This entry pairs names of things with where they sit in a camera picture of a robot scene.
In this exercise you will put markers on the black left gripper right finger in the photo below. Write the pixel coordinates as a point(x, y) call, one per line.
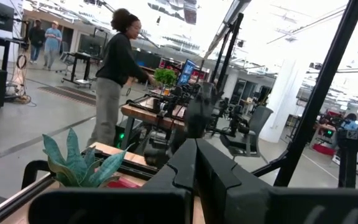
point(225, 193)

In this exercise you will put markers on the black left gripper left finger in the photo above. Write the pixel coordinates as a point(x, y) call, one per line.
point(182, 174)

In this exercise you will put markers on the background black robot arm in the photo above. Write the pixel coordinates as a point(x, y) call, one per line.
point(199, 115)

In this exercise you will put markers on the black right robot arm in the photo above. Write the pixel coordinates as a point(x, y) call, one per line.
point(347, 161)

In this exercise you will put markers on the red stapler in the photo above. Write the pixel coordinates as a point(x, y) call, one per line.
point(121, 184)

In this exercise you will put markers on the grey office chair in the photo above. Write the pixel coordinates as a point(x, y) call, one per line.
point(250, 130)

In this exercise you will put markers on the background wooden table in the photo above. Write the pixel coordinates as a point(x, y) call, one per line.
point(141, 115)

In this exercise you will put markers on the bushy green plant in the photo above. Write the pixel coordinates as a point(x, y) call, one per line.
point(165, 77)

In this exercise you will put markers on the monitor with blue screen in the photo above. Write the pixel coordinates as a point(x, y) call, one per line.
point(186, 73)

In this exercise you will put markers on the green snake plant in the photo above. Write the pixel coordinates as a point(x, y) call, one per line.
point(76, 168)

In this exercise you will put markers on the black rolling table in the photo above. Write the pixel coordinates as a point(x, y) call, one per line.
point(79, 56)

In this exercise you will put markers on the background black station frame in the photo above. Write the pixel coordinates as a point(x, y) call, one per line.
point(231, 46)

